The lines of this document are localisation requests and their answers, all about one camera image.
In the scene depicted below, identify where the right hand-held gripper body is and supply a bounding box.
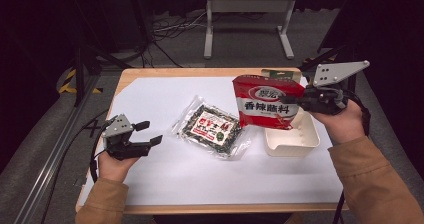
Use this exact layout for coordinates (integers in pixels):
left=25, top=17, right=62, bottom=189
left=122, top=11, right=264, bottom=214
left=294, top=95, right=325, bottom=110
left=299, top=60, right=371, bottom=116

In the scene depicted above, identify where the white paper sheet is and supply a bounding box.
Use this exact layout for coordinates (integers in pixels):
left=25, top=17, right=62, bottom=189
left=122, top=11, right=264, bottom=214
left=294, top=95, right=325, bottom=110
left=79, top=76, right=345, bottom=207

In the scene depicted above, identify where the thin black floor cable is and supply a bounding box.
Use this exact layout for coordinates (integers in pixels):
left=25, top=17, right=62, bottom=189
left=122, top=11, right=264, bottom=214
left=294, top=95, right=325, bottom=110
left=39, top=108, right=110, bottom=224

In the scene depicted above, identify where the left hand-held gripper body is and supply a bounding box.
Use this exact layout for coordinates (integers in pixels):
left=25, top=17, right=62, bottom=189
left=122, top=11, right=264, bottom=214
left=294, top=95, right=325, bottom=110
left=101, top=113, right=151, bottom=161

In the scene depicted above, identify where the wooden table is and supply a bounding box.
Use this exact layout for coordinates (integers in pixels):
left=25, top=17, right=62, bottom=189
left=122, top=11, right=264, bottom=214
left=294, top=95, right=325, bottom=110
left=75, top=67, right=350, bottom=216

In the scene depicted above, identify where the cream divided lunch box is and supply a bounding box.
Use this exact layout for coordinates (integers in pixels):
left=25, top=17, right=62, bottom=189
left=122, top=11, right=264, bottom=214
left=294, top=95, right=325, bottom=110
left=264, top=108, right=321, bottom=158

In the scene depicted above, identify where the right hand-held gripper black cable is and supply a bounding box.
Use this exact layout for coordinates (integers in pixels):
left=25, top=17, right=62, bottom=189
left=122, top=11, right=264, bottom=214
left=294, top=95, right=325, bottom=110
left=333, top=89, right=372, bottom=224

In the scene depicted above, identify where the left hand-held gripper black cable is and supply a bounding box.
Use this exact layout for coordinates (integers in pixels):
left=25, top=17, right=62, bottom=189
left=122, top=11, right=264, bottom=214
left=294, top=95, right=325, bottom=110
left=89, top=115, right=119, bottom=184

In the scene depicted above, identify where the person's right hand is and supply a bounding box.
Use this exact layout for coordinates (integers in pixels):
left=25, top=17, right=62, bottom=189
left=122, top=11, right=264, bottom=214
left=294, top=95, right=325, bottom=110
left=308, top=98, right=366, bottom=146

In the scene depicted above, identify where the hand-held gripper black cable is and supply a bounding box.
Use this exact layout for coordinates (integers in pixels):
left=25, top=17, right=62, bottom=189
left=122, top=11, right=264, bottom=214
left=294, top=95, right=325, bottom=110
left=89, top=115, right=119, bottom=184
left=333, top=89, right=372, bottom=224

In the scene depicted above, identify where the white floor cable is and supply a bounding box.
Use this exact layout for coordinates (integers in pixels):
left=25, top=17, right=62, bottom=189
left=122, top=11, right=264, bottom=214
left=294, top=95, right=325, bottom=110
left=153, top=11, right=208, bottom=34

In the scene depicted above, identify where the yellow black hazard tape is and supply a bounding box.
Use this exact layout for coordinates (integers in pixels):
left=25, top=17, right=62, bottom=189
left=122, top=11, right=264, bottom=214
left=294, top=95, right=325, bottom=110
left=58, top=68, right=103, bottom=95

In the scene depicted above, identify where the red seasoning packet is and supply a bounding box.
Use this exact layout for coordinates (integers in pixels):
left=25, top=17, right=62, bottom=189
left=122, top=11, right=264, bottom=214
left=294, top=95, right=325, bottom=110
left=232, top=74, right=306, bottom=131

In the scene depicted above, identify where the beige packet with green label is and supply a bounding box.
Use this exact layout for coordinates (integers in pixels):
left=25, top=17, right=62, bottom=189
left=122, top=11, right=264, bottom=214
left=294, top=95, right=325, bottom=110
left=260, top=68, right=303, bottom=85

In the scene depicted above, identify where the white metal stand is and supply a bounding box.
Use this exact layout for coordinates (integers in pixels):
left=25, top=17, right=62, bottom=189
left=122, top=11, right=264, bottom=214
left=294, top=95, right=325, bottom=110
left=203, top=0, right=299, bottom=60

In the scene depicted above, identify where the clear seaweed packet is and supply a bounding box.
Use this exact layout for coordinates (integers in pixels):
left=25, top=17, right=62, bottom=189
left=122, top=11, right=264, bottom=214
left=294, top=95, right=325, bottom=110
left=169, top=94, right=253, bottom=161

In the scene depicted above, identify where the person's left hand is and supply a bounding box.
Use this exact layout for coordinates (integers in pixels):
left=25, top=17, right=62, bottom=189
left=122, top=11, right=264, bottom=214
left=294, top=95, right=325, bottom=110
left=97, top=150, right=141, bottom=184

